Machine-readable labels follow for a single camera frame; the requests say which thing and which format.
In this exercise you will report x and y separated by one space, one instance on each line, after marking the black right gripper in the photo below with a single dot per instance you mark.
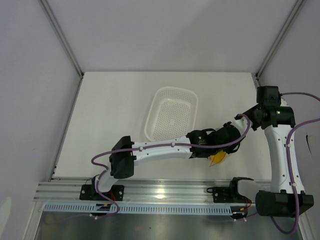
255 125

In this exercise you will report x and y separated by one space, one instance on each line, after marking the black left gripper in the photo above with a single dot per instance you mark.
230 149

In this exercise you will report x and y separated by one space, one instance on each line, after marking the yellow bell pepper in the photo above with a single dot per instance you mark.
218 158

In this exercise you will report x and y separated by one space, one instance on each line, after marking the clear orange zip bag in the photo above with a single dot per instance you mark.
211 165

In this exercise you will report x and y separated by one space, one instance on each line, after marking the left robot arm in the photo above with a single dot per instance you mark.
128 154

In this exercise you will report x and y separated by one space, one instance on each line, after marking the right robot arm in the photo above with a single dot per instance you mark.
287 196

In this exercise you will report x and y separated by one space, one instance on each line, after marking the white perforated plastic basket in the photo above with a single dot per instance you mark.
172 114

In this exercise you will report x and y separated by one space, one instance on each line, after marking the right aluminium frame post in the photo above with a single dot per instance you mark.
281 35

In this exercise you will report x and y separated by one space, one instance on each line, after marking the aluminium frame post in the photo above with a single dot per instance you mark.
281 35
59 33

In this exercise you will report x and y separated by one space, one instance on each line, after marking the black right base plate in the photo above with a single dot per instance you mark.
230 193

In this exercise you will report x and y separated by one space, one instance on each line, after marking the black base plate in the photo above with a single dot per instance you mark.
89 193
230 193

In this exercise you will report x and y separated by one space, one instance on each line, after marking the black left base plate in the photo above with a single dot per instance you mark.
89 193

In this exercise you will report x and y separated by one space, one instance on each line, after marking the white slotted cable duct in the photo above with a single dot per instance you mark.
130 208

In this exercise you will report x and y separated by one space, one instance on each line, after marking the aluminium mounting rail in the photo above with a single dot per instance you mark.
140 191

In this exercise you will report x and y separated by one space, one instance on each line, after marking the left aluminium frame post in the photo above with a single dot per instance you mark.
59 33

